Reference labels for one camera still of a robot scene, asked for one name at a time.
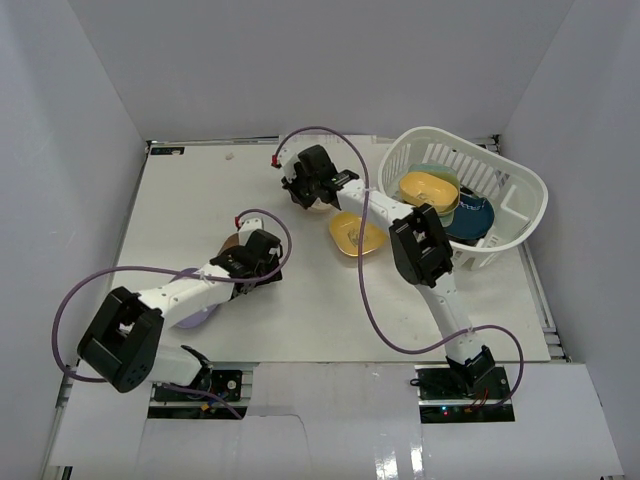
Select purple square panda dish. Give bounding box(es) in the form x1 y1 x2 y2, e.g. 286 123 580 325
170 267 219 329

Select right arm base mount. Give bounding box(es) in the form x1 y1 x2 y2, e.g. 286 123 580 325
409 367 515 424

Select dark blue leaf plate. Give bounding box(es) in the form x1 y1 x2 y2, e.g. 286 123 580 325
445 186 495 246

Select black label sticker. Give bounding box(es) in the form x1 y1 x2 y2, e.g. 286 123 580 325
149 147 185 156

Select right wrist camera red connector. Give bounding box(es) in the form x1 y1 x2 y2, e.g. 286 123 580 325
271 149 299 179

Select white plastic dish bin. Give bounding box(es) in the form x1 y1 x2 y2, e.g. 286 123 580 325
378 126 548 270

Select brown square panda dish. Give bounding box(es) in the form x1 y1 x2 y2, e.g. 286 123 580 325
218 233 241 255

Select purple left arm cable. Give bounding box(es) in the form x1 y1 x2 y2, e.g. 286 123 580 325
52 208 294 420

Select papers at table back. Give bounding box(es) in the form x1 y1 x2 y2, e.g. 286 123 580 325
285 131 394 147

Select cream square panda dish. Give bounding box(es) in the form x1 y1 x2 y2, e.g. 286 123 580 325
308 199 333 213

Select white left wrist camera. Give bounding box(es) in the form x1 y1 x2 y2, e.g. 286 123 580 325
236 217 264 245

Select yellow square dish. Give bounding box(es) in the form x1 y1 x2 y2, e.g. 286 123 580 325
398 172 458 209
328 212 387 258

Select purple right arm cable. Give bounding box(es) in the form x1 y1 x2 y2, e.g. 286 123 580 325
273 127 525 414

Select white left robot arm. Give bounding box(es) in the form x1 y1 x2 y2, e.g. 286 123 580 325
77 229 282 399

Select teal rectangular divided plate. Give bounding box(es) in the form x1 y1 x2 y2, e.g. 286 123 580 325
409 163 459 185

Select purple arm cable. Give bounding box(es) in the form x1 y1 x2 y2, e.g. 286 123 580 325
52 208 294 420
273 127 525 414

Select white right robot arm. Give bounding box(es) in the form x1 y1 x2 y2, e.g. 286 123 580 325
272 145 495 399

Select green square panda dish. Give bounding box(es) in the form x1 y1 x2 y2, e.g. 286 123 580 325
435 182 460 226

